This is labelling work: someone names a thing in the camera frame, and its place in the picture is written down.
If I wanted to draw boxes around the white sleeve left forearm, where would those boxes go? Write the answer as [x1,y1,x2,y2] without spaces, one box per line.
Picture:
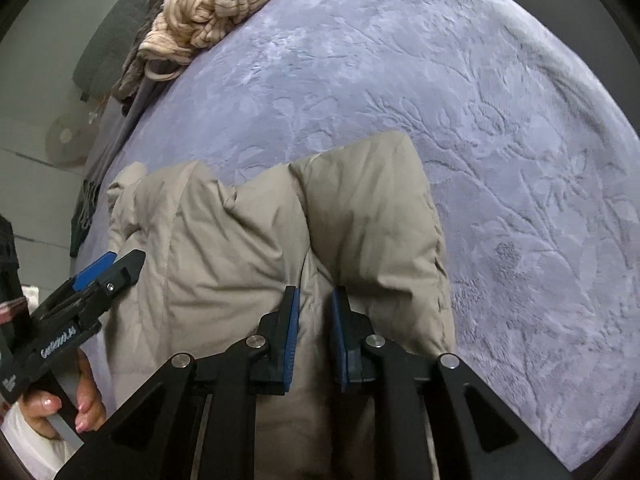
[1,404,75,480]

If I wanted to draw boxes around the round white floor fan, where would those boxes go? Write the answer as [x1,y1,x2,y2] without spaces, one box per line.
[46,112,100,168]

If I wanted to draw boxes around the lavender embossed bed blanket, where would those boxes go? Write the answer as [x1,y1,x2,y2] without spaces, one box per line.
[104,0,639,469]

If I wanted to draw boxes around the brown fuzzy garment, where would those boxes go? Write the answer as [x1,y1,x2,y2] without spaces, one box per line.
[111,2,163,115]

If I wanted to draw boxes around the person's left hand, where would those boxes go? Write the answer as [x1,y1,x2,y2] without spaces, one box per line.
[16,349,108,441]

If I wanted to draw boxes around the beige puffer down jacket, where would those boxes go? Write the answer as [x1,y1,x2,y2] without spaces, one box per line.
[104,132,456,479]

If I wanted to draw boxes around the cream striped knit sweater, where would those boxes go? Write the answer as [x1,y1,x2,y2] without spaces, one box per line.
[138,0,270,81]

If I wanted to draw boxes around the dark grey upholstered headboard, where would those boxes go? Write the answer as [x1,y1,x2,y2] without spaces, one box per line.
[73,0,148,102]

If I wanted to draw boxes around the grey scarf with fringe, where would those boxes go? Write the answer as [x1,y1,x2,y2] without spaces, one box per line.
[70,79,170,258]

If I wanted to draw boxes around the phone mounted on left gripper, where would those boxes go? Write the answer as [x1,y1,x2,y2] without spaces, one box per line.
[1,217,29,358]

